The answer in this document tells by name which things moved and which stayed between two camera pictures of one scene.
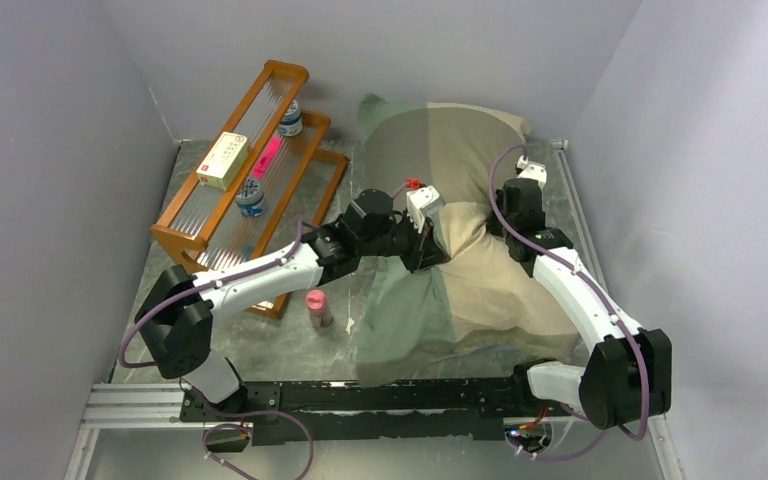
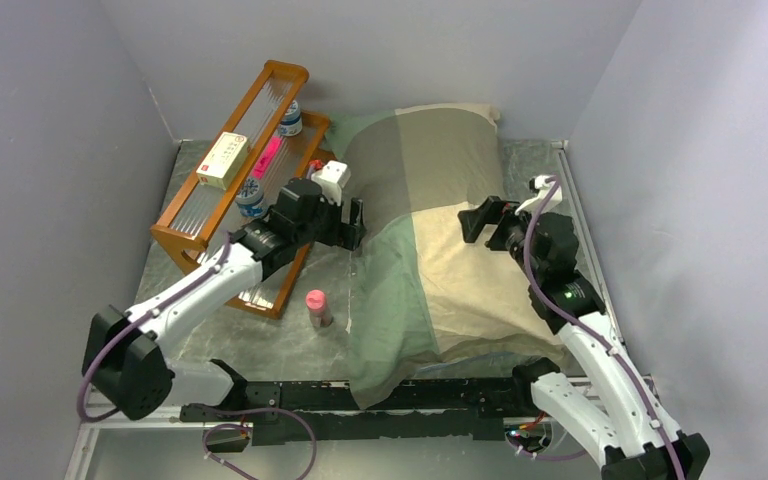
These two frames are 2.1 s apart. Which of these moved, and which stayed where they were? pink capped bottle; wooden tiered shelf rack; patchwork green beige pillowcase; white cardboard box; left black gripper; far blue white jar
Moved: left black gripper; patchwork green beige pillowcase
Stayed: wooden tiered shelf rack; white cardboard box; pink capped bottle; far blue white jar
